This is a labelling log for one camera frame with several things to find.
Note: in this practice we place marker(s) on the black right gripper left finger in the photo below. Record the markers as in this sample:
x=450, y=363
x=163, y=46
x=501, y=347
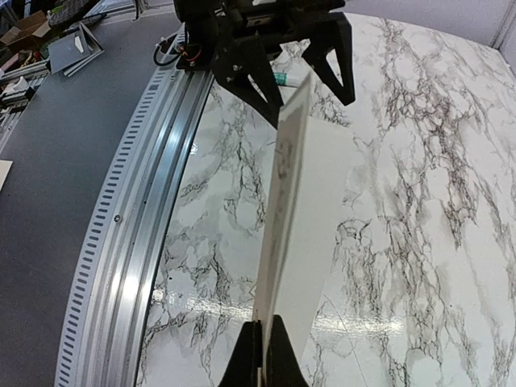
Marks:
x=246, y=358

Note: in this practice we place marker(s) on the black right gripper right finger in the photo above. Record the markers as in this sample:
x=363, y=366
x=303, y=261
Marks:
x=282, y=368

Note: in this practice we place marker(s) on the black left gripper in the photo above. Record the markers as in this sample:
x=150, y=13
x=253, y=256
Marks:
x=249, y=35

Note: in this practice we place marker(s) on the cream letter paper sheet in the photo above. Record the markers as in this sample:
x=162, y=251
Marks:
x=311, y=161

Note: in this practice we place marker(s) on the white green glue stick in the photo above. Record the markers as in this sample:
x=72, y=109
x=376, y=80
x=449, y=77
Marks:
x=287, y=80

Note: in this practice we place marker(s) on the grey panel stack on floor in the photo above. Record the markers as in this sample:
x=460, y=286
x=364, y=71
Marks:
x=74, y=51

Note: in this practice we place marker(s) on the cardboard box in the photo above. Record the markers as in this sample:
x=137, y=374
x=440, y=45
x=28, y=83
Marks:
x=31, y=33

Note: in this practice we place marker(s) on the white paper sheet on floor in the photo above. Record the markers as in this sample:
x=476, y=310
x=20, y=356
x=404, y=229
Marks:
x=5, y=166

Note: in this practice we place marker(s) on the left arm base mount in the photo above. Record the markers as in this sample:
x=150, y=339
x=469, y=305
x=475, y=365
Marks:
x=198, y=49

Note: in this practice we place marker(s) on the aluminium table front rail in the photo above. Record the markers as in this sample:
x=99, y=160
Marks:
x=108, y=302

